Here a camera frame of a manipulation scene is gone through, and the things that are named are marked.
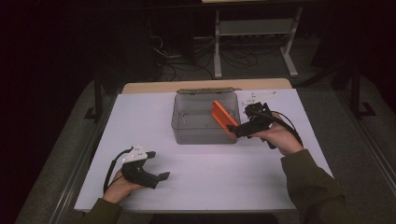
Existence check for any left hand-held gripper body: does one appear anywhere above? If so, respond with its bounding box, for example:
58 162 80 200
120 144 156 189

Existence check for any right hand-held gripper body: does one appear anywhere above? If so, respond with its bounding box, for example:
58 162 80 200
241 90 278 140

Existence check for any orange phone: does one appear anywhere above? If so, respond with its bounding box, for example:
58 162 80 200
210 99 241 140

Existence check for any clear plastic storage box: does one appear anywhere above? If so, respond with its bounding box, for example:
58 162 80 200
170 86 243 146

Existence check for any person's left hand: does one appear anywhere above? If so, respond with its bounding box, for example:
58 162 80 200
102 169 148 205

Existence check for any person's right hand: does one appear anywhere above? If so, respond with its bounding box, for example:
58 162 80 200
248 111 305 157

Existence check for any white board sheet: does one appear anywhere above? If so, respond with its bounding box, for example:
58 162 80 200
74 88 348 214

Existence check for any light wooden table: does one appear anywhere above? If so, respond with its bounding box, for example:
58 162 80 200
120 77 293 95

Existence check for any black metal stand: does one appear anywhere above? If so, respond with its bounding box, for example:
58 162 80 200
348 62 377 119
83 70 105 123

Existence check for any right hand-held gripper cable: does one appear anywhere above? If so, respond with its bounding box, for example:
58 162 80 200
257 109 305 150

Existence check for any metal floor rail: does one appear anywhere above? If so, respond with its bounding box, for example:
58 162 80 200
337 90 396 189
48 92 123 224

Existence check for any white metal desk frame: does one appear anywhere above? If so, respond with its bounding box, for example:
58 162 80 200
201 0 306 79

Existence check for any bundle of floor cables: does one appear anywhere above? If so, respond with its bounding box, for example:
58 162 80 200
148 18 260 82

